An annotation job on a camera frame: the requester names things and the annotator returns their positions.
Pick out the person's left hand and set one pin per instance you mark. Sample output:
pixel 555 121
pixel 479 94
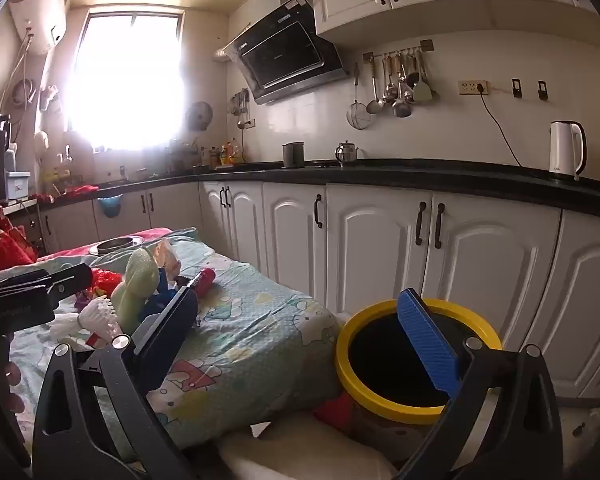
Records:
pixel 12 372

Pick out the white lower cabinets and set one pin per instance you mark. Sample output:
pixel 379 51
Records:
pixel 375 245

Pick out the black pot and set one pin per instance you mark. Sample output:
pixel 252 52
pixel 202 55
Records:
pixel 293 155

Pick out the row of hanging kitchen utensils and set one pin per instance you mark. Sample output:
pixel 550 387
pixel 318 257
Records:
pixel 402 90

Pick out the steel bowl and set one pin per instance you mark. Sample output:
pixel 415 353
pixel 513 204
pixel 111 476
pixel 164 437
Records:
pixel 117 244

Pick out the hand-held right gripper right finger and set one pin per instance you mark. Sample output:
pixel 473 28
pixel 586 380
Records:
pixel 425 340

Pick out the kitchen window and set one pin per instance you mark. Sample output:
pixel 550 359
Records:
pixel 127 80

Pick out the beige wall socket strip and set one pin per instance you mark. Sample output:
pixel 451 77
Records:
pixel 473 87

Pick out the steel teapot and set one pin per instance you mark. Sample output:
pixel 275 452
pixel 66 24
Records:
pixel 347 154

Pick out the black wall hook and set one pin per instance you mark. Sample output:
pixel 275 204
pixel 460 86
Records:
pixel 516 88
pixel 543 90

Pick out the white water heater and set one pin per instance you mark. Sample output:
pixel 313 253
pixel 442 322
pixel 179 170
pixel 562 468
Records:
pixel 40 10

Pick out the red packet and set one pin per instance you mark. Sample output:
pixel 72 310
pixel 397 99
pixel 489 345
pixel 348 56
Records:
pixel 205 280

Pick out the pale blue storage box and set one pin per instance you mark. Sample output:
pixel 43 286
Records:
pixel 18 185

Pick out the red printed cloth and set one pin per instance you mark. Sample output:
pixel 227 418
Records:
pixel 2 245

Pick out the blue hanging basket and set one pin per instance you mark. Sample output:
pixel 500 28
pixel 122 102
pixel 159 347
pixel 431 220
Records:
pixel 110 206

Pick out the yellow rimmed waste bin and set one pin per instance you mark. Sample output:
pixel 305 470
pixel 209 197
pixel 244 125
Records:
pixel 347 360

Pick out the clear plastic wrapper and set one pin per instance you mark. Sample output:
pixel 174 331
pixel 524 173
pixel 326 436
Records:
pixel 167 257

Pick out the black range hood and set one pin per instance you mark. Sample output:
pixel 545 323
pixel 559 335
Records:
pixel 285 55

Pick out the printed cartoon blanket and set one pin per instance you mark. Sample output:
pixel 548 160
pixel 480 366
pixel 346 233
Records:
pixel 260 340

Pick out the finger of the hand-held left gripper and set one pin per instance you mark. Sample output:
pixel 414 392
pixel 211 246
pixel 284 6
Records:
pixel 55 277

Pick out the blue rubber glove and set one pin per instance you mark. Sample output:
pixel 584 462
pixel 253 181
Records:
pixel 155 307

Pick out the red crumpled wrapper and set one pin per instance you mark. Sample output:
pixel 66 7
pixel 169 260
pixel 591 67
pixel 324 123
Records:
pixel 105 282

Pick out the small round wall fan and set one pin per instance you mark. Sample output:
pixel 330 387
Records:
pixel 200 116

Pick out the white electric kettle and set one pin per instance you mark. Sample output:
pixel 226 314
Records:
pixel 562 150

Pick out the black kitchen countertop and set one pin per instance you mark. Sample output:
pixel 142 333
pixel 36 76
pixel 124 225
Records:
pixel 430 172

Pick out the group of condiment bottles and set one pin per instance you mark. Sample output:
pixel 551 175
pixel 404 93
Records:
pixel 227 154

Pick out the small hanging tools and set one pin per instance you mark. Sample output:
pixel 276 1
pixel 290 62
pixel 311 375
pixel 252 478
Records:
pixel 240 105

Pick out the green cloth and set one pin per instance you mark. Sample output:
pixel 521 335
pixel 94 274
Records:
pixel 135 280

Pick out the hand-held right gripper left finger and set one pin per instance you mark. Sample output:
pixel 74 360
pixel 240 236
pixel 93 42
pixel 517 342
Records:
pixel 165 320

